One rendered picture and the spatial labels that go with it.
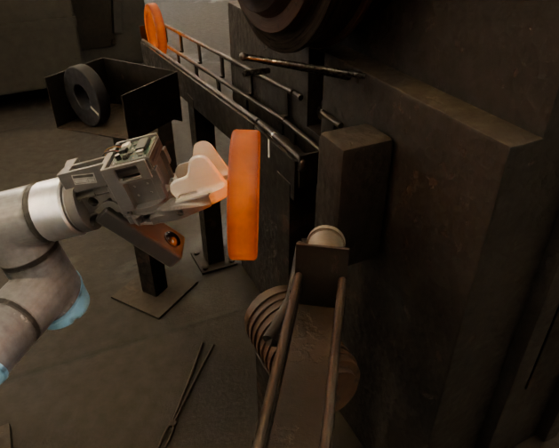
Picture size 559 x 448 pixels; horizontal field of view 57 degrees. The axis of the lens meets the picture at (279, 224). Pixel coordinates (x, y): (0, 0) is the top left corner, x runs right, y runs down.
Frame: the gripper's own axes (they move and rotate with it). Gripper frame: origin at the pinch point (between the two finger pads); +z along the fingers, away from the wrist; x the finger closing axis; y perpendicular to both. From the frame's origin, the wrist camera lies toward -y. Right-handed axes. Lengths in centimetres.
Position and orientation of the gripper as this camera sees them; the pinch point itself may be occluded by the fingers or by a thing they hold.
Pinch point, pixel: (242, 180)
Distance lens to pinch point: 61.4
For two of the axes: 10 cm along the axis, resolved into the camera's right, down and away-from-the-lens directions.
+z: 9.7, -2.1, -1.5
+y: -2.6, -7.9, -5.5
